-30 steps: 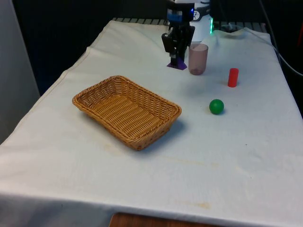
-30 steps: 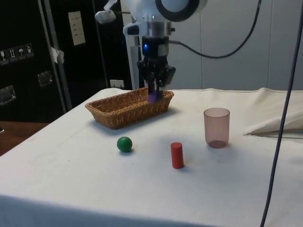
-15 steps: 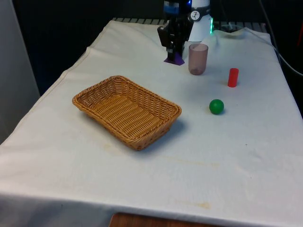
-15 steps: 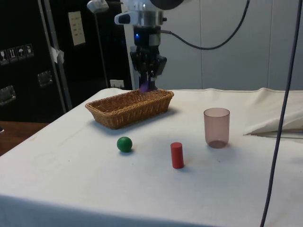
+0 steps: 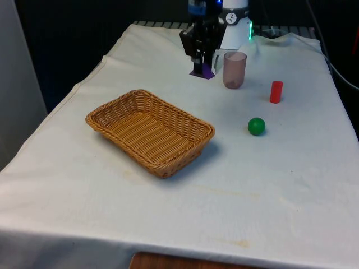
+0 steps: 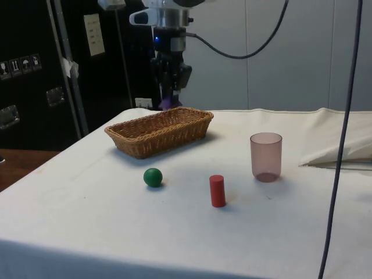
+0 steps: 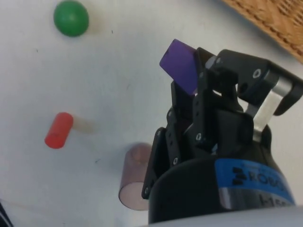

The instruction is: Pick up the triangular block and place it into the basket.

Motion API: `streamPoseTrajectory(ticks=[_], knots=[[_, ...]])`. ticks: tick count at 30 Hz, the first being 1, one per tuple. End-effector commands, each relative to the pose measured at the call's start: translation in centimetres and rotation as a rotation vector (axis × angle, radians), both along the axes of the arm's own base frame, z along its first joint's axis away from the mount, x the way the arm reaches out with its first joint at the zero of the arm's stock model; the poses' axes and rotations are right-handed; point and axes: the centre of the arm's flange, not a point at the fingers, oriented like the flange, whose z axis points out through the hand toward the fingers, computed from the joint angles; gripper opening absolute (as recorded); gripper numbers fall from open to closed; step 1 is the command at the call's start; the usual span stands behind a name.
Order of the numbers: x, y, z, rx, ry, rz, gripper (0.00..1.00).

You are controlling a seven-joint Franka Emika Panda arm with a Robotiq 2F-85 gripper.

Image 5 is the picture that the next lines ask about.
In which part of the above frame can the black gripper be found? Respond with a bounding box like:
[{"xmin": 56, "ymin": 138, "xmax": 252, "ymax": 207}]
[{"xmin": 179, "ymin": 0, "xmax": 227, "ymax": 74}]

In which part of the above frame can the purple triangular block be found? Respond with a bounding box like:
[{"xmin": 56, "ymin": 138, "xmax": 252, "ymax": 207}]
[{"xmin": 189, "ymin": 63, "xmax": 216, "ymax": 80}]

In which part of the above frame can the red cylinder block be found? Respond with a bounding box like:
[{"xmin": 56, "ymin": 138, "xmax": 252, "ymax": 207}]
[{"xmin": 269, "ymin": 80, "xmax": 283, "ymax": 104}]

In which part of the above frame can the wicker basket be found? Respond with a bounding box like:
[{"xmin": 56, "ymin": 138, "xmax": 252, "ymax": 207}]
[{"xmin": 85, "ymin": 89, "xmax": 216, "ymax": 179}]

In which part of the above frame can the see-through pink cup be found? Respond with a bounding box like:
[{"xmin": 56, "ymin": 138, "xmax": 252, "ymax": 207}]
[{"xmin": 223, "ymin": 51, "xmax": 248, "ymax": 90}]

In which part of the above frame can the green ball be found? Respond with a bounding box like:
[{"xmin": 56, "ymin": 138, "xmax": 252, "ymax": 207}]
[{"xmin": 247, "ymin": 117, "xmax": 266, "ymax": 137}]

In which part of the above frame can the grey cable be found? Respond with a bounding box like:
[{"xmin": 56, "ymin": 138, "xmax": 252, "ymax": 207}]
[{"xmin": 325, "ymin": 53, "xmax": 359, "ymax": 91}]

